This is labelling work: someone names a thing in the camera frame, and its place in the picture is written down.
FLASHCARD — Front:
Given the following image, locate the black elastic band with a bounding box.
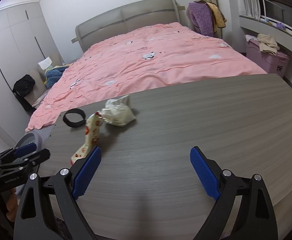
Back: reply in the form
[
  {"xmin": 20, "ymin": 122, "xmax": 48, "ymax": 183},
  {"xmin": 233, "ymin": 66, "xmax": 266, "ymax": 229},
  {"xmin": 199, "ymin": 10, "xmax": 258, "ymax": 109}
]
[{"xmin": 63, "ymin": 108, "xmax": 86, "ymax": 128}]

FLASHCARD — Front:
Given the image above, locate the red yellow snack wrapper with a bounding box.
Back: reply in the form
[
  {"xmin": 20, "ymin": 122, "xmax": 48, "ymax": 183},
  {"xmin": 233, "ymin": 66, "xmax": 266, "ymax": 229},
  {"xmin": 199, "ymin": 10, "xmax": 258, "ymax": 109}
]
[{"xmin": 70, "ymin": 111, "xmax": 103, "ymax": 165}]

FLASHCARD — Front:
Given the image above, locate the written paper ball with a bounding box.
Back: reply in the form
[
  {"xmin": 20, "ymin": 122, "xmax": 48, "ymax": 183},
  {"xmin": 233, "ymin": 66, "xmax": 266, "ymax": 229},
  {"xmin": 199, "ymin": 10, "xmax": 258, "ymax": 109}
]
[{"xmin": 100, "ymin": 95, "xmax": 135, "ymax": 127}]

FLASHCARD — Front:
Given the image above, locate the person's left hand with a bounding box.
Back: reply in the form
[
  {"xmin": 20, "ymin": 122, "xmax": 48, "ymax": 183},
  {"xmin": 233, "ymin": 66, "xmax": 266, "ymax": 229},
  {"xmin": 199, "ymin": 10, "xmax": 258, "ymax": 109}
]
[{"xmin": 0, "ymin": 187, "xmax": 19, "ymax": 223}]

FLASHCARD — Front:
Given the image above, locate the grey perforated laundry basket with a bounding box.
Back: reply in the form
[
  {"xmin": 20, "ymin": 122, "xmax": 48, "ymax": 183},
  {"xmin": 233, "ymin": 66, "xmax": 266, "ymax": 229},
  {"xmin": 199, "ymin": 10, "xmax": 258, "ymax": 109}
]
[{"xmin": 15, "ymin": 130, "xmax": 43, "ymax": 151}]

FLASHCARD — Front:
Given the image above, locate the magazine on chair seat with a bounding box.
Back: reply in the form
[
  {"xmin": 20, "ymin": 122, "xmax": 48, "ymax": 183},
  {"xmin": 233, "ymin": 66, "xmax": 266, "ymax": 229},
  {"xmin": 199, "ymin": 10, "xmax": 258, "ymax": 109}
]
[{"xmin": 32, "ymin": 90, "xmax": 49, "ymax": 109}]

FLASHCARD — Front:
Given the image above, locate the black clothing on chair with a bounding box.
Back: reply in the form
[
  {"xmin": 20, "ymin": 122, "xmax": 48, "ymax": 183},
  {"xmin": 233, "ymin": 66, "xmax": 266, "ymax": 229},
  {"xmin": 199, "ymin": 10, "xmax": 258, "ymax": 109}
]
[{"xmin": 12, "ymin": 74, "xmax": 36, "ymax": 111}]

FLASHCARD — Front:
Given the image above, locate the beige chair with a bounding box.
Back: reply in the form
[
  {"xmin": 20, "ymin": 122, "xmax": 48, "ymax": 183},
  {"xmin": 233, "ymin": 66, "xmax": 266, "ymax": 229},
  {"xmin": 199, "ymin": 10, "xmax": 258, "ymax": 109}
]
[{"xmin": 25, "ymin": 52, "xmax": 62, "ymax": 105}]

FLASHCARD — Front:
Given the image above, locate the blue blanket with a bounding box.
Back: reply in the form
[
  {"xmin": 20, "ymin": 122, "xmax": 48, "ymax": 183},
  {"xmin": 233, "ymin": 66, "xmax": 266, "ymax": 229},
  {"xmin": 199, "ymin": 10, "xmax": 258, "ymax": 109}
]
[{"xmin": 44, "ymin": 66, "xmax": 69, "ymax": 89}]

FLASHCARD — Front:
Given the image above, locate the white tissue pack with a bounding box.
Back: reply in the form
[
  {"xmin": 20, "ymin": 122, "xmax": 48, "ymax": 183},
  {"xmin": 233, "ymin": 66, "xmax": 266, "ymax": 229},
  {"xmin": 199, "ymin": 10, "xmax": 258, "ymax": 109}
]
[{"xmin": 38, "ymin": 57, "xmax": 53, "ymax": 70}]

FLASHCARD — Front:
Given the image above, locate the white wardrobe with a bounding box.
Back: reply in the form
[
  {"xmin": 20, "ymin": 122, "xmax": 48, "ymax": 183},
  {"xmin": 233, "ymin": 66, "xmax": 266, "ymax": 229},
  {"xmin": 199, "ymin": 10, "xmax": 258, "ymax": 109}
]
[{"xmin": 0, "ymin": 2, "xmax": 58, "ymax": 152}]

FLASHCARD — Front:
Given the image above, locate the grey bed with headboard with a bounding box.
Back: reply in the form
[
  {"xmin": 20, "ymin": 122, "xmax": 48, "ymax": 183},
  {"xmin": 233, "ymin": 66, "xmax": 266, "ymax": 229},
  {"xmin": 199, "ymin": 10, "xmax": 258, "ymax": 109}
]
[{"xmin": 25, "ymin": 0, "xmax": 268, "ymax": 133}]

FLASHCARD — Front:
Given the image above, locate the pink storage box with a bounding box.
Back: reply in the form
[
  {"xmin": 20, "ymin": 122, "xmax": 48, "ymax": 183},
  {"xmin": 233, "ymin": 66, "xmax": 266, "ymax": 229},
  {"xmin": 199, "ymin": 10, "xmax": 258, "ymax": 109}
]
[{"xmin": 246, "ymin": 38, "xmax": 290, "ymax": 78}]

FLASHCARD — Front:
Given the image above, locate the pink duvet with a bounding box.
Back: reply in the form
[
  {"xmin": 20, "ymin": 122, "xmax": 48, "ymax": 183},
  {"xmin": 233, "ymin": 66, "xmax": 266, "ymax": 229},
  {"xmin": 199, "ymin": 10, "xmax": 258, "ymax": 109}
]
[{"xmin": 27, "ymin": 23, "xmax": 264, "ymax": 131}]

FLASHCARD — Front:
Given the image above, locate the beige cloth on box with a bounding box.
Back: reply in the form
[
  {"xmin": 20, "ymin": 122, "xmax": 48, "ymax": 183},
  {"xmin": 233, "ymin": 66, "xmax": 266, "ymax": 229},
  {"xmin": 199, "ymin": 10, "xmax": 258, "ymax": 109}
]
[{"xmin": 257, "ymin": 34, "xmax": 280, "ymax": 56}]

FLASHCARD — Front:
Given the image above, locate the yellow orange garment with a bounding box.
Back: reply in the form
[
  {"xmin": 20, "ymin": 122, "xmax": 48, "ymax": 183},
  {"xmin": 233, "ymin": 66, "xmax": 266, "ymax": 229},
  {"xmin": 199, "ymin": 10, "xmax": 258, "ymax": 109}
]
[{"xmin": 206, "ymin": 2, "xmax": 227, "ymax": 33}]

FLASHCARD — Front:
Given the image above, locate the purple fuzzy garment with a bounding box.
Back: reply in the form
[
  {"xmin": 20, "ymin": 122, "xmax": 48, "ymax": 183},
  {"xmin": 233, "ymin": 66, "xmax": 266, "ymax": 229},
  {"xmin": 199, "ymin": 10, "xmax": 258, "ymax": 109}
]
[{"xmin": 188, "ymin": 1, "xmax": 214, "ymax": 37}]

